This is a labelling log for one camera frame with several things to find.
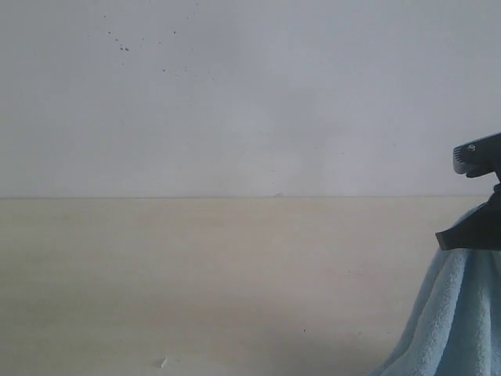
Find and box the light blue terry towel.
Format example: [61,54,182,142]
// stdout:
[371,250,500,376]

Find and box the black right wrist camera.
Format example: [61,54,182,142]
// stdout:
[452,133,500,179]

